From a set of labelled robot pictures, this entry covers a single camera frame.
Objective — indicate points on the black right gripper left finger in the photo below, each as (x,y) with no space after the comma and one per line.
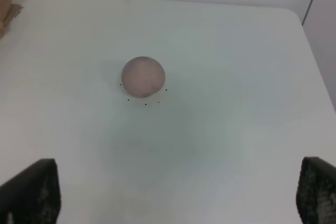
(33,195)

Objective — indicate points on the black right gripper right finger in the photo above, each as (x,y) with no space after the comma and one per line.
(315,197)

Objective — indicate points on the brown linen bag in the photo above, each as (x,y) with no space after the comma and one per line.
(8,12)

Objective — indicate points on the pink peach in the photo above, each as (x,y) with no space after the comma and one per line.
(142,77)

